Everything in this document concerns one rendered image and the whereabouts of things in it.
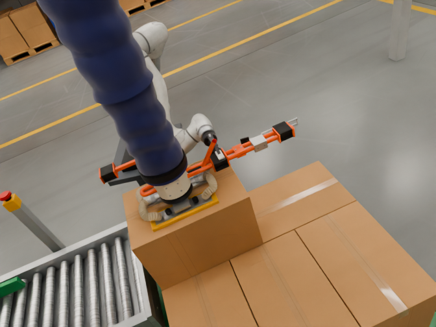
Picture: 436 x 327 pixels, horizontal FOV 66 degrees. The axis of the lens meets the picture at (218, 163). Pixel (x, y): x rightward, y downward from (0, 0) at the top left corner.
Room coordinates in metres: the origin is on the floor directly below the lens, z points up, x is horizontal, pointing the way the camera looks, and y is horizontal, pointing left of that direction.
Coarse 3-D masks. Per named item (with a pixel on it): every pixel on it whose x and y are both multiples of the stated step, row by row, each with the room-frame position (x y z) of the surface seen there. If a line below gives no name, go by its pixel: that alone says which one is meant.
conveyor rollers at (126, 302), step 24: (120, 240) 1.45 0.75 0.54; (96, 264) 1.35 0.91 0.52; (120, 264) 1.26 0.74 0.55; (24, 288) 1.34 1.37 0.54; (48, 288) 1.27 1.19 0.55; (96, 288) 1.17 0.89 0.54; (120, 288) 1.11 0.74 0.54; (24, 312) 1.19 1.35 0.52; (48, 312) 1.11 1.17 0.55; (96, 312) 1.01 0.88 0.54
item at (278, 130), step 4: (284, 124) 1.31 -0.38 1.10; (288, 124) 1.30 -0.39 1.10; (272, 128) 1.31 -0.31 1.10; (276, 128) 1.30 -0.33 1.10; (280, 128) 1.29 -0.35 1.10; (284, 128) 1.28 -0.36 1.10; (288, 128) 1.27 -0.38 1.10; (292, 128) 1.26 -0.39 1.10; (276, 132) 1.27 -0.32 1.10; (280, 132) 1.26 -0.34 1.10; (284, 132) 1.25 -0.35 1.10; (288, 132) 1.26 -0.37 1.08; (292, 132) 1.26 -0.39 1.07; (280, 136) 1.26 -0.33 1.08; (284, 136) 1.26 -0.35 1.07; (288, 136) 1.26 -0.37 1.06; (292, 136) 1.26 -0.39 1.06; (280, 140) 1.24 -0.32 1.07; (284, 140) 1.25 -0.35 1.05
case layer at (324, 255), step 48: (288, 192) 1.37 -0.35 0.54; (336, 192) 1.25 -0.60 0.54; (288, 240) 1.04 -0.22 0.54; (336, 240) 0.95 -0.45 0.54; (384, 240) 0.86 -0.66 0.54; (192, 288) 0.96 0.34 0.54; (240, 288) 0.87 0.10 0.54; (288, 288) 0.79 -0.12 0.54; (336, 288) 0.71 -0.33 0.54; (384, 288) 0.64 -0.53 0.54; (432, 288) 0.58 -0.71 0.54
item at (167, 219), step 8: (192, 200) 1.15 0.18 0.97; (200, 200) 1.13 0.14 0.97; (208, 200) 1.11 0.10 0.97; (216, 200) 1.10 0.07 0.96; (168, 208) 1.13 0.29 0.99; (192, 208) 1.10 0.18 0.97; (200, 208) 1.09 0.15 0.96; (168, 216) 1.10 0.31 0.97; (176, 216) 1.09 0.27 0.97; (184, 216) 1.08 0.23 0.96; (152, 224) 1.09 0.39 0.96; (160, 224) 1.07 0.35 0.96; (168, 224) 1.07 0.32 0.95
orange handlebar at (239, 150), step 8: (264, 136) 1.29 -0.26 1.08; (240, 144) 1.29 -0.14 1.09; (248, 144) 1.28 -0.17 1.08; (232, 152) 1.27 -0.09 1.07; (240, 152) 1.23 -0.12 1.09; (208, 160) 1.26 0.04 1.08; (120, 168) 1.45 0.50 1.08; (192, 168) 1.25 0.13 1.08; (200, 168) 1.22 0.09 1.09; (208, 168) 1.21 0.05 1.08; (144, 192) 1.19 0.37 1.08; (152, 192) 1.18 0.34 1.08
